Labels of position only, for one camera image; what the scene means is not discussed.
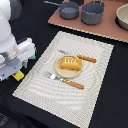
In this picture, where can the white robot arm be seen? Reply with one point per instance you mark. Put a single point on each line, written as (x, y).
(10, 10)

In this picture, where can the pink stove board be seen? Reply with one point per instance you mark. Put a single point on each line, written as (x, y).
(106, 28)

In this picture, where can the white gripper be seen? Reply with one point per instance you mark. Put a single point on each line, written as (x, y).
(11, 60)

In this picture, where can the fork with wooden handle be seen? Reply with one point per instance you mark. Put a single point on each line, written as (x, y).
(66, 81)

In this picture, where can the small grey saucepan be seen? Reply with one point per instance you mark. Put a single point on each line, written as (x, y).
(67, 10)

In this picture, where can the beige woven placemat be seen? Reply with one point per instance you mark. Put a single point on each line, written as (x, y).
(68, 96)

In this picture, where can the round tan plate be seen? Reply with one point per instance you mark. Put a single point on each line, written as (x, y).
(66, 73)

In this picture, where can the cream bowl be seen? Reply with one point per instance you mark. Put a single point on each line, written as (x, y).
(122, 14)

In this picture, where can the large grey pot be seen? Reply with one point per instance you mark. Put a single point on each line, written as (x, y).
(92, 13)

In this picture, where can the knife with wooden handle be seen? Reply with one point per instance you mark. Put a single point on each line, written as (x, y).
(79, 56)

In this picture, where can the yellow butter box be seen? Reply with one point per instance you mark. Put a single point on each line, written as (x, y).
(18, 76)

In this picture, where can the orange bread loaf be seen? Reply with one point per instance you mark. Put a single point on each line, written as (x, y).
(71, 63)

